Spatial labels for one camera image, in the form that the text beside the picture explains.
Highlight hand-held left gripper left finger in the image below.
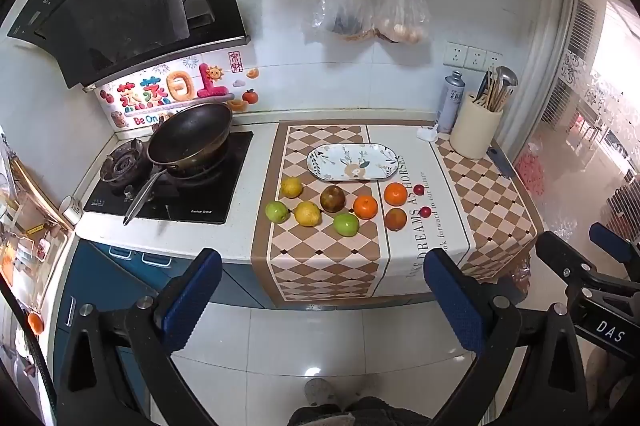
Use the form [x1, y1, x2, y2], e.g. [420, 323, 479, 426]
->
[57, 247, 223, 426]

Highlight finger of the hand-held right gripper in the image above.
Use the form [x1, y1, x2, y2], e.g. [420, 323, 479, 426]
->
[589, 222, 640, 279]
[536, 231, 606, 302]

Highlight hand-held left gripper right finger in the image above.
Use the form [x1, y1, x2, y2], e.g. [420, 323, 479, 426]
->
[422, 248, 596, 426]

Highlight orange tangerine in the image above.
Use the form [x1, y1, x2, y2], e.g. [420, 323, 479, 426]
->
[353, 195, 379, 220]
[383, 182, 409, 206]

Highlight green apple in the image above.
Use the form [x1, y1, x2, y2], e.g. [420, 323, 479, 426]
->
[265, 201, 290, 223]
[333, 212, 360, 236]

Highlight large yellow lemon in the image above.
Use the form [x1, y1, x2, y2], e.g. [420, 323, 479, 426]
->
[294, 201, 322, 227]

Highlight large brown passion fruit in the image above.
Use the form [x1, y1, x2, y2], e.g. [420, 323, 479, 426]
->
[320, 185, 347, 213]

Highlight patterned oval ceramic plate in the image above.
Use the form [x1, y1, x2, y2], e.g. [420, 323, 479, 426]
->
[306, 143, 404, 183]

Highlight checkered brown table mat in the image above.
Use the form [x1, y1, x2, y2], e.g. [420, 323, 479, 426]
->
[251, 120, 543, 309]

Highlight red mesh bag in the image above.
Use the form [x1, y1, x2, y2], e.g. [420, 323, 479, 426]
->
[515, 146, 547, 198]

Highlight black glass gas stove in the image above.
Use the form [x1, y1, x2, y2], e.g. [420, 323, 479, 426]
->
[82, 131, 254, 225]

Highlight person's dark trousers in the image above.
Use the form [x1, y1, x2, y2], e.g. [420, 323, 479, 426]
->
[287, 396, 431, 426]

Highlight small white cup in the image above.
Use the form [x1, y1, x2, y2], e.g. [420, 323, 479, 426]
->
[60, 196, 83, 225]

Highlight person's grey shoe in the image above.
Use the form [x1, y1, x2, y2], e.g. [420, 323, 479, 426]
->
[304, 377, 342, 408]

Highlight cream utensil holder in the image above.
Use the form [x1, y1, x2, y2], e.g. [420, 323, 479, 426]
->
[449, 92, 503, 159]

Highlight black wok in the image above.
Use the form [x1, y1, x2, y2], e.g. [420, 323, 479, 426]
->
[123, 102, 234, 226]

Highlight bundle of chopsticks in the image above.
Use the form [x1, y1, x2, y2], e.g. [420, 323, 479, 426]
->
[482, 68, 508, 113]

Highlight metal ladle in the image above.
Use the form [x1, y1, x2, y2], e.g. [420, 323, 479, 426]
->
[497, 66, 519, 109]

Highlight grey spray can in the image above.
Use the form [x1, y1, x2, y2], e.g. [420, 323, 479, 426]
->
[437, 71, 467, 133]

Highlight clear plastic bag with eggs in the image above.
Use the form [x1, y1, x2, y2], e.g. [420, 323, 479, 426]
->
[372, 0, 431, 45]

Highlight colourful wall sticker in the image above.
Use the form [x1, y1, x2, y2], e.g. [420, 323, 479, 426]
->
[97, 51, 261, 129]

